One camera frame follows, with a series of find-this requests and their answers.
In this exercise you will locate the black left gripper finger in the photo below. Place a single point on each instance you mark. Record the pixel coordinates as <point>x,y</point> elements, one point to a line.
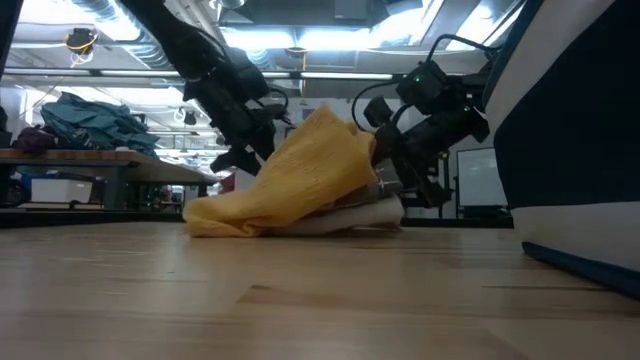
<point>227,161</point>
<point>252,160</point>

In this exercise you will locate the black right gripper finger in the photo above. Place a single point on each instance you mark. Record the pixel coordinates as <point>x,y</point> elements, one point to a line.
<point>386,150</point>
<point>406,181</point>

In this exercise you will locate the grey checked towel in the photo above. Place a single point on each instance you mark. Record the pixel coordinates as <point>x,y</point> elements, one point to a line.
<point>380,187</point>

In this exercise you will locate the mustard yellow towel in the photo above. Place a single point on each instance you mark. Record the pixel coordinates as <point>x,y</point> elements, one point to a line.
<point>300,175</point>

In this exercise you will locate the white checked towel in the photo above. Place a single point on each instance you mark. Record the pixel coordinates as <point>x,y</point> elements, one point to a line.
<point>350,217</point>

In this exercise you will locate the blue fabric bin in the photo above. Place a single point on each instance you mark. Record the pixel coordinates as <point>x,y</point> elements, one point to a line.
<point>575,150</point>

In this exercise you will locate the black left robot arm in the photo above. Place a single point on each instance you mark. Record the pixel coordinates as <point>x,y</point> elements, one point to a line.
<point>175,35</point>

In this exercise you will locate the red object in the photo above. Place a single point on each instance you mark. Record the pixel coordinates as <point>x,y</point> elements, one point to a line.
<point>229,184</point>

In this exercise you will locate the whiteboard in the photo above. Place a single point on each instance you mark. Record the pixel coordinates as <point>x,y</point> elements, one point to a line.
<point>480,175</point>

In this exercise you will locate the ceiling light strip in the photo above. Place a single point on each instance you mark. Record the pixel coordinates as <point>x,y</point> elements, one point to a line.
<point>345,75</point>

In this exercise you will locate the wooden workbench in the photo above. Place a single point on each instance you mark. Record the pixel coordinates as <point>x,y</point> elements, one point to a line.
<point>100,157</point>

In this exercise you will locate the teal bag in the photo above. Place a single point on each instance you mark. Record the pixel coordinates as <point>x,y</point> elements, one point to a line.
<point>95,122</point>

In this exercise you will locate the white storage box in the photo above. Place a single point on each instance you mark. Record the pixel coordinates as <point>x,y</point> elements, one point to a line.
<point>62,190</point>

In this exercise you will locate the maroon bag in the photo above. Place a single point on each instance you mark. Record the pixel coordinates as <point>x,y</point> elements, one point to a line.
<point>35,140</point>

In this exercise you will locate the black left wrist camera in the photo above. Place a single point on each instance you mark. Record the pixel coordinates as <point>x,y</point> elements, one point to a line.
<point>247,72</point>

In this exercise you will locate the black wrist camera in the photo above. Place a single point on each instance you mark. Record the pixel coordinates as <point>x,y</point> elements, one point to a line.
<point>247,72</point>
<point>422,87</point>

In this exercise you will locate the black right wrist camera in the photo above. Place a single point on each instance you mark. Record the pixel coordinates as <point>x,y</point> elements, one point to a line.
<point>422,87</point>

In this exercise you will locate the black table frame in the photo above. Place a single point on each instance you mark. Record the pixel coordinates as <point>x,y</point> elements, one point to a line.
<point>90,218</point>

